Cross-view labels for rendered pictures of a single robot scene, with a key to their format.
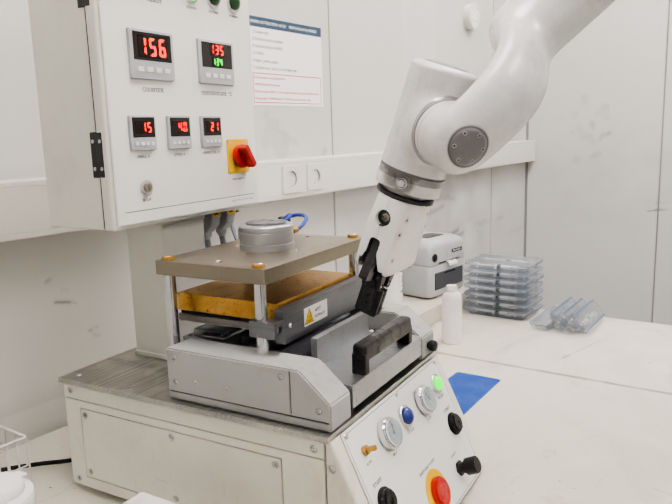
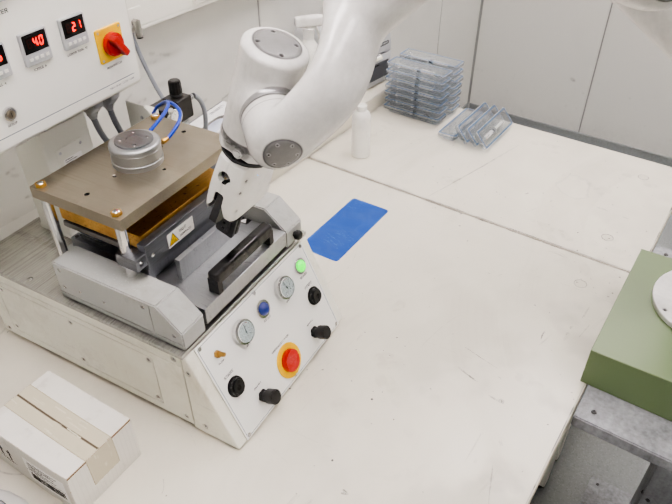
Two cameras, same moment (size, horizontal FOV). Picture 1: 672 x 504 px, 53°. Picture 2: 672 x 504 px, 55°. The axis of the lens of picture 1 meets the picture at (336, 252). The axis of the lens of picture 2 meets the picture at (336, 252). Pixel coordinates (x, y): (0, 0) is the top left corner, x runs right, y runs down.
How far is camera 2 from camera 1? 0.42 m
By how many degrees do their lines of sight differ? 28
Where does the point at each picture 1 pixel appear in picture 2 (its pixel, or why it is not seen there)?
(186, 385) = (73, 291)
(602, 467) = (436, 323)
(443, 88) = (267, 79)
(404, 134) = (235, 113)
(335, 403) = (187, 330)
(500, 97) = (310, 114)
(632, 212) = not seen: outside the picture
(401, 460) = (254, 347)
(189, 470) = (88, 346)
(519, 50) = (333, 61)
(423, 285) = not seen: hidden behind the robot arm
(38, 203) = not seen: outside the picture
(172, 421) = (68, 313)
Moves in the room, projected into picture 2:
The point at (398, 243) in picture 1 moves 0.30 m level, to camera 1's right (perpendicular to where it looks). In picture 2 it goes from (240, 198) to (459, 197)
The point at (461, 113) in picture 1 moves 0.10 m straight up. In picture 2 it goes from (273, 127) to (267, 39)
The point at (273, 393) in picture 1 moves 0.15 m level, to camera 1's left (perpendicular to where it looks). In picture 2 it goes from (139, 315) to (36, 316)
